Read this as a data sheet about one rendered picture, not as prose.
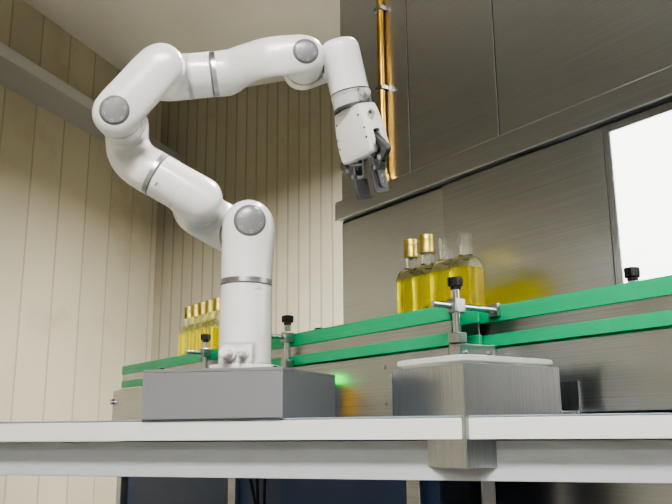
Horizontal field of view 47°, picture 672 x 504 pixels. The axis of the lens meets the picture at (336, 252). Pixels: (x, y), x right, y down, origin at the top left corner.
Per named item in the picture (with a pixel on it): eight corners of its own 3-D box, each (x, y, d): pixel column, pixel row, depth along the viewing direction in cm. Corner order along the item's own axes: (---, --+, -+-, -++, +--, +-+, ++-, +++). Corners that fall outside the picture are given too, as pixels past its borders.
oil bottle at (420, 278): (448, 358, 172) (445, 263, 177) (429, 357, 169) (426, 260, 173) (431, 360, 176) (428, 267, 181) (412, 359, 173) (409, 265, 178)
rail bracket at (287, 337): (296, 369, 192) (296, 314, 195) (270, 367, 188) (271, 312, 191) (287, 370, 195) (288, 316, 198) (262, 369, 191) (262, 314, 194)
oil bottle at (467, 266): (489, 354, 163) (484, 254, 168) (469, 353, 160) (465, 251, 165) (470, 356, 167) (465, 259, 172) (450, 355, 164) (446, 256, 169)
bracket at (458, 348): (499, 382, 148) (497, 345, 149) (463, 380, 142) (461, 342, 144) (486, 383, 150) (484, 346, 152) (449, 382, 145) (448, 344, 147)
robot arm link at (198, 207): (143, 190, 140) (148, 212, 155) (259, 256, 141) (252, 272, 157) (170, 147, 142) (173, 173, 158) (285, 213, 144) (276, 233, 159)
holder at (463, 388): (583, 415, 131) (579, 368, 133) (465, 415, 116) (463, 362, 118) (507, 417, 145) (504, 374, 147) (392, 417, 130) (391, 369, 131)
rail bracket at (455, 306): (504, 345, 150) (500, 281, 153) (439, 340, 141) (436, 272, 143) (492, 347, 153) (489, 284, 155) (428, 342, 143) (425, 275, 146)
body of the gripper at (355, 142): (383, 93, 147) (397, 150, 147) (351, 111, 156) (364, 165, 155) (352, 94, 143) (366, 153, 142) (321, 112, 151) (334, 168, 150)
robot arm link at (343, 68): (280, 44, 145) (279, 61, 155) (292, 99, 144) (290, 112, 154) (358, 29, 147) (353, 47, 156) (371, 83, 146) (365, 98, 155)
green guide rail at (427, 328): (455, 345, 149) (453, 303, 151) (451, 345, 148) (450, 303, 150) (123, 388, 288) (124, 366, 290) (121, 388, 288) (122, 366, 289)
